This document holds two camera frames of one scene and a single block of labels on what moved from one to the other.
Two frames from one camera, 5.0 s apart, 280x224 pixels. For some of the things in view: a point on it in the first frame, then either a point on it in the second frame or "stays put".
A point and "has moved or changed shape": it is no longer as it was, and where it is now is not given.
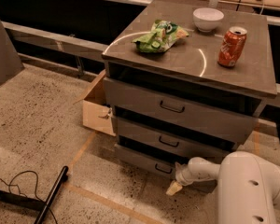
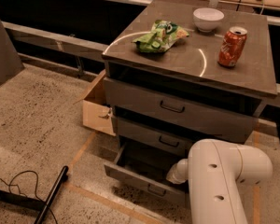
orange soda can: (231, 47) stays put
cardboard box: (96, 114) stays put
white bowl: (207, 19) stays put
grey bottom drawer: (147, 162) has moved or changed shape
